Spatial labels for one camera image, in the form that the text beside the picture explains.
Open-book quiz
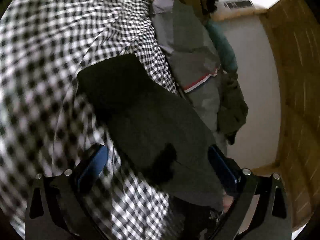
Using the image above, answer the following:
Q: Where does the dark olive garment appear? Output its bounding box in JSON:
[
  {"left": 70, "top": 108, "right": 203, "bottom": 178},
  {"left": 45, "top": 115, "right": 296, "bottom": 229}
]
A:
[{"left": 217, "top": 72, "right": 248, "bottom": 145}]

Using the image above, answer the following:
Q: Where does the grey quilt with stripe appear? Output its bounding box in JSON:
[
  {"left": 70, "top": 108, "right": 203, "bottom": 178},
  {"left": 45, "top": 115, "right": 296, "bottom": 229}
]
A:
[{"left": 151, "top": 0, "right": 227, "bottom": 153}]

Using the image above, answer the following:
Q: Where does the dark green large jacket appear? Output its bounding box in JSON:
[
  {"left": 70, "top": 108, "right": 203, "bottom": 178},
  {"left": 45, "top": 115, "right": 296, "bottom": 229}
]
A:
[{"left": 77, "top": 54, "right": 223, "bottom": 211}]

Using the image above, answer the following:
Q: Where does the teal pillow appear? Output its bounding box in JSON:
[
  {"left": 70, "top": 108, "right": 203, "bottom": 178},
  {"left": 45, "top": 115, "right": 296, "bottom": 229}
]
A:
[{"left": 204, "top": 20, "right": 238, "bottom": 73}]

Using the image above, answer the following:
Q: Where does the black white checkered bedsheet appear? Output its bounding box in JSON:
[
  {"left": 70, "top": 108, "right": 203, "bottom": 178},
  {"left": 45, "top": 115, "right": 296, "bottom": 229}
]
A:
[{"left": 1, "top": 0, "right": 177, "bottom": 237}]

